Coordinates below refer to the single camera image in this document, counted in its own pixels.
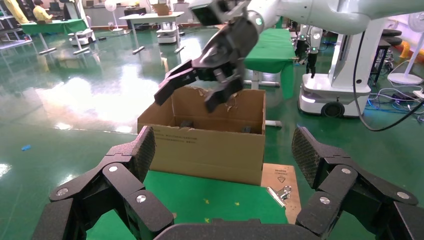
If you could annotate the white robot with black grippers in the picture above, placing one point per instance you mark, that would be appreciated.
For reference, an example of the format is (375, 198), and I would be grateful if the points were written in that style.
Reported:
(311, 64)

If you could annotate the yellow hanging cloth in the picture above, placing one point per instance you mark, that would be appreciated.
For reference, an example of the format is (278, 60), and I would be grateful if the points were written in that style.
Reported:
(16, 11)

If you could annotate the yellow orange tube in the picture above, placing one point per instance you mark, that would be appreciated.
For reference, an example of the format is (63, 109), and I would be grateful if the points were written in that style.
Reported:
(405, 49)

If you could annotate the white mobile robot with screen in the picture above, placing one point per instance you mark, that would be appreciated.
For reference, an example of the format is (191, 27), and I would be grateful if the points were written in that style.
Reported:
(81, 36)

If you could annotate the green table cloth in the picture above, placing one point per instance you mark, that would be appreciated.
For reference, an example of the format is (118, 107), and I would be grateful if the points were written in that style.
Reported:
(205, 192)

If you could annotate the green cloth covered table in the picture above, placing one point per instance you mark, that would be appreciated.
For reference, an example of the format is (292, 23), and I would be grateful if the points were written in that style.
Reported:
(53, 26)
(271, 49)

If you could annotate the white pedestal fan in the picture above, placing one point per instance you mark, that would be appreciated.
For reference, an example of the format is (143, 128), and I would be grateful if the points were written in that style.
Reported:
(405, 78)
(111, 5)

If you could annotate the white tube table foot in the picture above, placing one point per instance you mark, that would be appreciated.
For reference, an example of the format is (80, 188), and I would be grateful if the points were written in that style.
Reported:
(274, 124)

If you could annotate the white table leg frame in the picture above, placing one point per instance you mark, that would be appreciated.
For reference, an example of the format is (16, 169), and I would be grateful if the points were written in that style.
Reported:
(255, 79)

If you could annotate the small brown cardboard box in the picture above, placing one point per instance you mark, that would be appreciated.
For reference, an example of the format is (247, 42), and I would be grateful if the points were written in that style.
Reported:
(162, 9)

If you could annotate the silver binder clip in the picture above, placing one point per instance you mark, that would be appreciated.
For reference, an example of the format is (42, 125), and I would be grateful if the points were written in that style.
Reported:
(280, 195)

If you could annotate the white office table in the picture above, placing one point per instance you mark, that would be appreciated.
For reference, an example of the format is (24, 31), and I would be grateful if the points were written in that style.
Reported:
(152, 16)

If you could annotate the black ribbed foam strip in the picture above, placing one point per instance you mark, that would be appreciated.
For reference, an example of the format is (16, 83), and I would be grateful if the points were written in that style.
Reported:
(246, 129)

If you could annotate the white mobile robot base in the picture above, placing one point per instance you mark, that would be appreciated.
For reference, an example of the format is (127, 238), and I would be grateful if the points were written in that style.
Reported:
(167, 33)

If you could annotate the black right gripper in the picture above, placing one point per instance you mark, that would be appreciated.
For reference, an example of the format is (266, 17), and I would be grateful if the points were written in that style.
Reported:
(228, 49)

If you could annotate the large open cardboard carton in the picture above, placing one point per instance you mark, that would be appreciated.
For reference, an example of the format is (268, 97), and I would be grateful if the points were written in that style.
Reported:
(205, 152)

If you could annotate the white power strip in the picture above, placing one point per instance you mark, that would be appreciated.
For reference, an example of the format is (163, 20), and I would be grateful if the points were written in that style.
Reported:
(419, 94)

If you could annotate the person in yellow shirt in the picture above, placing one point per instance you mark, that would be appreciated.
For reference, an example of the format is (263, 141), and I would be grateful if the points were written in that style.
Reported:
(41, 13)

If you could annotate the black round stool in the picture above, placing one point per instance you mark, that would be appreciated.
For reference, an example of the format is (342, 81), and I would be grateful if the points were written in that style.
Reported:
(392, 32)
(392, 41)

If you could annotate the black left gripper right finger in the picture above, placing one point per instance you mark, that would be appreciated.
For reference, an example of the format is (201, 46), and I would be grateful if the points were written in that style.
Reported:
(348, 198)

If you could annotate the small blue floor object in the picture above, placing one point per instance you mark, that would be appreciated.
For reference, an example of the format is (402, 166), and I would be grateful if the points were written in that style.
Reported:
(26, 147)

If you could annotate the small yellow cross sticker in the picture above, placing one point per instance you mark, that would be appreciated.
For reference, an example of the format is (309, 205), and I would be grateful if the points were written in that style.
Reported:
(207, 220)
(206, 201)

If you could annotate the grey metal rack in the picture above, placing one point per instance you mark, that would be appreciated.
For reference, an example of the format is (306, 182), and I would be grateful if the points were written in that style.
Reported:
(15, 44)

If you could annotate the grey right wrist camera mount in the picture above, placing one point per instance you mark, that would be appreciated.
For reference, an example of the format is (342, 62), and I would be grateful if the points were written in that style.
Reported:
(207, 11)

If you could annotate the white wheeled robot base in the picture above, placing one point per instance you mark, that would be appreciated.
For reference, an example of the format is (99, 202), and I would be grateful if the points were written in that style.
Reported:
(334, 89)

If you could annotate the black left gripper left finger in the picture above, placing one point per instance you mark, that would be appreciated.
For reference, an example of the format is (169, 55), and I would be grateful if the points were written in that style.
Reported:
(132, 205)

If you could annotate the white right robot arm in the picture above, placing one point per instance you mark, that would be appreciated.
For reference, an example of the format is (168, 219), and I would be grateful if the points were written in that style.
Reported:
(314, 13)

